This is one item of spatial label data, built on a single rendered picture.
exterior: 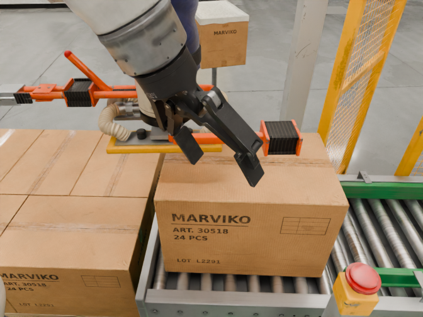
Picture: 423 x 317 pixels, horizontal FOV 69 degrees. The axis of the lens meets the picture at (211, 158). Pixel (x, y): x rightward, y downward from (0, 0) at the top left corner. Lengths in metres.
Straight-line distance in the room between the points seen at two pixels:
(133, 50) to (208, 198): 0.68
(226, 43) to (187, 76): 2.33
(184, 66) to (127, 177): 1.36
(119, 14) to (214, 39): 2.34
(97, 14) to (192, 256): 0.97
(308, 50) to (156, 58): 1.66
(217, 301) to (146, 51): 0.96
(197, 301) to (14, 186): 1.15
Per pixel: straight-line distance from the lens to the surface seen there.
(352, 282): 0.75
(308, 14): 1.92
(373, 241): 1.53
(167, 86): 0.37
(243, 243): 1.11
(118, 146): 0.95
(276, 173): 1.07
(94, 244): 1.44
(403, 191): 1.73
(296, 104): 2.11
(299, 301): 1.21
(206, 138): 0.73
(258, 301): 1.18
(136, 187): 1.64
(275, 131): 0.74
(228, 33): 2.69
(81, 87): 1.03
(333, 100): 1.51
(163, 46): 0.36
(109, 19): 0.34
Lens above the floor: 1.64
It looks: 38 degrees down
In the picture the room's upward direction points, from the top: straight up
